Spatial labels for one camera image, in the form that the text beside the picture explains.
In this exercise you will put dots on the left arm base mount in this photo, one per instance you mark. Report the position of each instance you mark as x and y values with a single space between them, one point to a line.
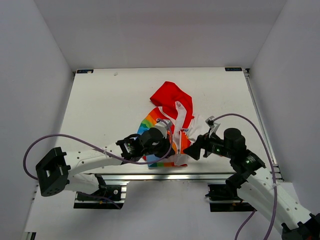
110 195

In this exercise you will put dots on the blue corner label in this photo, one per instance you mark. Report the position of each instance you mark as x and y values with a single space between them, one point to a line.
233 69
84 71

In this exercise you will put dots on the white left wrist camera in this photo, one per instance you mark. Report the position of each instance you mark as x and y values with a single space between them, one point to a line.
164 126

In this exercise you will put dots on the left blue corner label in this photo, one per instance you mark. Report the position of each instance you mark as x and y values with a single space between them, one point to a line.
84 71

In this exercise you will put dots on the aluminium rail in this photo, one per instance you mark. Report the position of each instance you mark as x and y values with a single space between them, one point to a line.
165 176
264 133

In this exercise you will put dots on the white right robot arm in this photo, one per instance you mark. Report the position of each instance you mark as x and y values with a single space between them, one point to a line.
253 183

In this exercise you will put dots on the rainbow red kids jacket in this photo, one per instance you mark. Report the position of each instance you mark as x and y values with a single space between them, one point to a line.
171 103

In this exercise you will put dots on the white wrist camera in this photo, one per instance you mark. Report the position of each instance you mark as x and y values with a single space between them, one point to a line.
213 125
164 126

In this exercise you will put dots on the aluminium right side rail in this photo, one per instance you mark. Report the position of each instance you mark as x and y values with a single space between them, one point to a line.
264 133

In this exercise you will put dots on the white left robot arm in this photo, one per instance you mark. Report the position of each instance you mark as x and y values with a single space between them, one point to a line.
61 171

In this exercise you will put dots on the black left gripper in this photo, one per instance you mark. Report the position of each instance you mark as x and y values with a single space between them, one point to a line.
165 142

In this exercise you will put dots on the right blue corner label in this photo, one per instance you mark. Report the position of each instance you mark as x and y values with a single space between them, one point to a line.
233 69

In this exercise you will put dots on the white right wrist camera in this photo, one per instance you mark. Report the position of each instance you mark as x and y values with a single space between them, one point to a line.
213 125

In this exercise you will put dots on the aluminium front rail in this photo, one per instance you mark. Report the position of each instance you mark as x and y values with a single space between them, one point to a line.
165 176

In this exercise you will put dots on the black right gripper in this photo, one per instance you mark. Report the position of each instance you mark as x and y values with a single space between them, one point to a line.
202 142

